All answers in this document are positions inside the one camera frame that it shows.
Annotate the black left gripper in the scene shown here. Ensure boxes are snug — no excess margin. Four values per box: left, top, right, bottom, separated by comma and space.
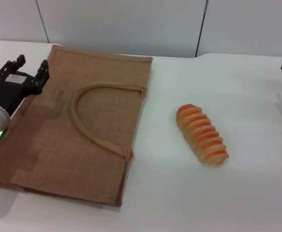
0, 55, 50, 116

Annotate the brown jute handbag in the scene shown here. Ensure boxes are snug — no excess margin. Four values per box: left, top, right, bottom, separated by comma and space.
0, 44, 154, 208

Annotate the orange striped bread loaf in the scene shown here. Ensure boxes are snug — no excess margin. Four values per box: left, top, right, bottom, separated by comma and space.
176, 103, 229, 167

